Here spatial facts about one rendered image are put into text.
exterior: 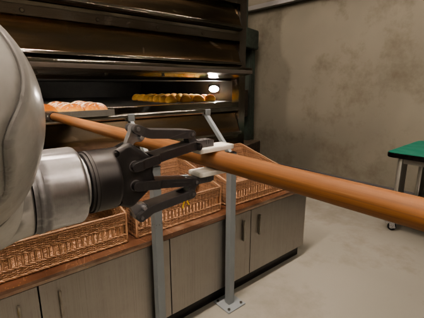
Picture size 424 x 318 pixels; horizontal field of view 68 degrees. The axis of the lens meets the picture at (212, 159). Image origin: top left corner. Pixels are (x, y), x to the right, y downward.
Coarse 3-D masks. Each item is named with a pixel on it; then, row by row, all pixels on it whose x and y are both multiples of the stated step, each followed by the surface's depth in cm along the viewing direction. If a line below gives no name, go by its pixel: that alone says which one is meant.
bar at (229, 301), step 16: (144, 112) 159; (160, 112) 164; (176, 112) 170; (192, 112) 177; (208, 112) 183; (160, 192) 145; (160, 224) 148; (160, 240) 150; (160, 256) 152; (160, 272) 153; (160, 288) 155; (160, 304) 157; (224, 304) 192; (240, 304) 192
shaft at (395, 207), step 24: (72, 120) 98; (144, 144) 64; (168, 144) 57; (216, 168) 48; (240, 168) 44; (264, 168) 41; (288, 168) 39; (312, 192) 36; (336, 192) 33; (360, 192) 32; (384, 192) 30; (384, 216) 30; (408, 216) 28
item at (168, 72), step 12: (48, 72) 157; (60, 72) 160; (72, 72) 163; (84, 72) 166; (96, 72) 169; (108, 72) 173; (120, 72) 176; (132, 72) 180; (144, 72) 183; (156, 72) 187; (168, 72) 191; (180, 72) 195; (192, 72) 200; (204, 72) 205; (216, 72) 211; (228, 72) 218; (240, 72) 226
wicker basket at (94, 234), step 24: (96, 216) 177; (120, 216) 145; (24, 240) 121; (48, 240) 127; (72, 240) 133; (96, 240) 150; (120, 240) 148; (0, 264) 130; (24, 264) 123; (48, 264) 129
